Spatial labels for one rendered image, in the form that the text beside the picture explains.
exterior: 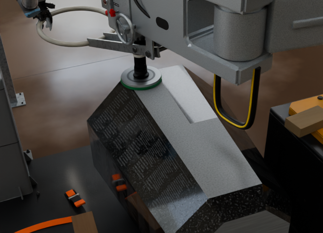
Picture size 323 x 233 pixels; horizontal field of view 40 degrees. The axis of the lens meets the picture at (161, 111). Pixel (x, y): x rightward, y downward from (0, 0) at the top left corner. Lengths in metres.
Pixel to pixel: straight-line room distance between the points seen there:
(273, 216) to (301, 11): 0.77
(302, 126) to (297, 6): 0.62
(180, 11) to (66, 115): 2.06
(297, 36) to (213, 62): 0.32
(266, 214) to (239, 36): 0.68
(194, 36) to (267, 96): 2.06
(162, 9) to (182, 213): 0.82
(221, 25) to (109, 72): 2.62
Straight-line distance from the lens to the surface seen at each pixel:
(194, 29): 1.83
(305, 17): 1.72
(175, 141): 1.95
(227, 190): 1.74
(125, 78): 2.37
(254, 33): 1.64
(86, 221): 2.59
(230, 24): 1.61
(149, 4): 1.94
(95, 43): 2.57
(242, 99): 3.74
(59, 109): 3.74
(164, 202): 1.85
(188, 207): 1.76
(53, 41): 2.68
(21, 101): 3.93
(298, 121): 2.12
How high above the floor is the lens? 2.04
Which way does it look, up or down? 35 degrees down
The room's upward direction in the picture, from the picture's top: 2 degrees counter-clockwise
